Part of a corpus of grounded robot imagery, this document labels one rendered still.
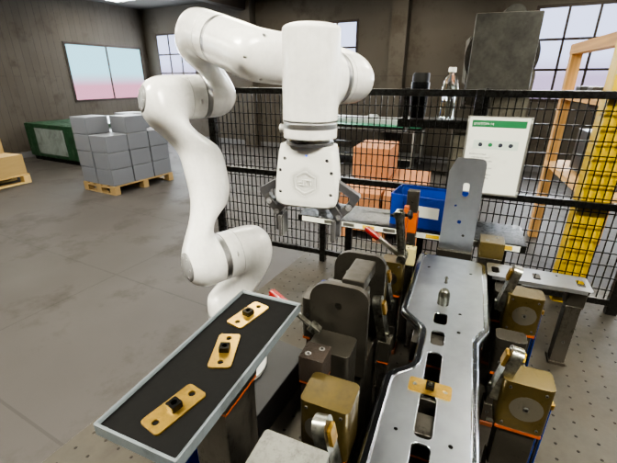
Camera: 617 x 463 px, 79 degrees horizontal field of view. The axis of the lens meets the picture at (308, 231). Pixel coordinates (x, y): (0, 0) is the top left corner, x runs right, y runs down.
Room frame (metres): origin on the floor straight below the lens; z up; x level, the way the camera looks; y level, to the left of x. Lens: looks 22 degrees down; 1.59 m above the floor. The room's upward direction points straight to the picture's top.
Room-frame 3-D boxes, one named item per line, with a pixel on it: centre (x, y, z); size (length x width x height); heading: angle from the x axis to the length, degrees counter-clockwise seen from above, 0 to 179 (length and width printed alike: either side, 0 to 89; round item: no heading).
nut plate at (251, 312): (0.61, 0.12, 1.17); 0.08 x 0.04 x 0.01; 146
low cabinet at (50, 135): (8.45, 4.73, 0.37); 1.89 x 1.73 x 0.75; 152
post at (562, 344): (1.01, -0.84, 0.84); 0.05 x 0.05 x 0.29; 67
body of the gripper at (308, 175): (0.60, 0.00, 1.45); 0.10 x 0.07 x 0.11; 75
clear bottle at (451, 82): (1.65, -0.58, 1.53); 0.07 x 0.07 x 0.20
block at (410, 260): (1.14, -0.34, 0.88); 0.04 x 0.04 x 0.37; 67
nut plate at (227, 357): (0.51, 0.14, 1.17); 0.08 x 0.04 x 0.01; 178
